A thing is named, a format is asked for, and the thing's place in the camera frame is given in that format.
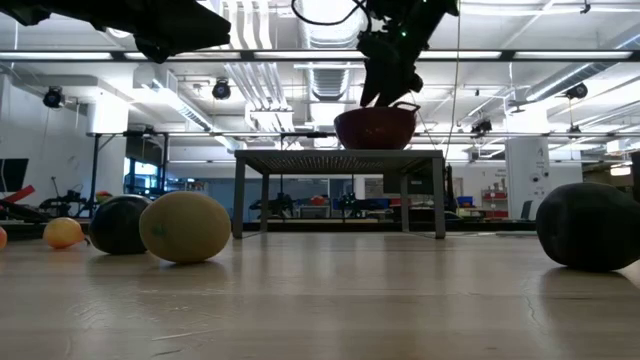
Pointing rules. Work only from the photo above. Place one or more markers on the distant red object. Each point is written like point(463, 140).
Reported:
point(318, 200)

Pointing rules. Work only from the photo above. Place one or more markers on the distant black rig frame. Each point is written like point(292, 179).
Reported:
point(93, 170)

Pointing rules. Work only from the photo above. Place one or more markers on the white square pillar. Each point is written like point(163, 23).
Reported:
point(527, 165)

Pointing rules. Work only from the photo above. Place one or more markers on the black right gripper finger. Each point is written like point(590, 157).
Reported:
point(392, 90)
point(369, 90)

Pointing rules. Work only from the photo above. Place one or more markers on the black wall monitor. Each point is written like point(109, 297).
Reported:
point(12, 175)

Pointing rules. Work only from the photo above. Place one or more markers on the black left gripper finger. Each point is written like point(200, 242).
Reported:
point(205, 27)

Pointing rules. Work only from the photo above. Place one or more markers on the oval tan kiwi fruit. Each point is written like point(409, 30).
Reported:
point(185, 227)

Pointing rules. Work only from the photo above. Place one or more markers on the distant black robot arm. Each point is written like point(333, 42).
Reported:
point(62, 202)
point(277, 205)

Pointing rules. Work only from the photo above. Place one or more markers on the red shelf bins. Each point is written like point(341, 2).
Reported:
point(495, 196)

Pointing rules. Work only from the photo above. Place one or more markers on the blue storage bin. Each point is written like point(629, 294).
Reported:
point(465, 201)

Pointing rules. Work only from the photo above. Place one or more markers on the large dark avocado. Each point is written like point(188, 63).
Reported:
point(590, 227)

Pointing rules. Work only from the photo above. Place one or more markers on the small red-orange fruit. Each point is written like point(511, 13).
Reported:
point(2, 238)

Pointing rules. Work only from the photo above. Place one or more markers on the small yellow-orange fruit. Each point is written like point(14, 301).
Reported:
point(62, 232)

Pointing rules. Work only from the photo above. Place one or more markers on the silver ceiling air duct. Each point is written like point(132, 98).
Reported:
point(332, 35)

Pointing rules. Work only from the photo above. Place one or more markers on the distant red-green toy fruit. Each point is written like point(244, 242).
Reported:
point(103, 195)

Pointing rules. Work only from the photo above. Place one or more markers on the dark round fruit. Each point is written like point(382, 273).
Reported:
point(117, 225)

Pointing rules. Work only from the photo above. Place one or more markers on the grey perforated metal shelf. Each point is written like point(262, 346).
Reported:
point(340, 161)

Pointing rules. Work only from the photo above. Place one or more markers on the red flat bar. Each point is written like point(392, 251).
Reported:
point(20, 194)

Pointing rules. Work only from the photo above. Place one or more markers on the purple plastic colander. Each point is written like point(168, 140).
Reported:
point(375, 130)

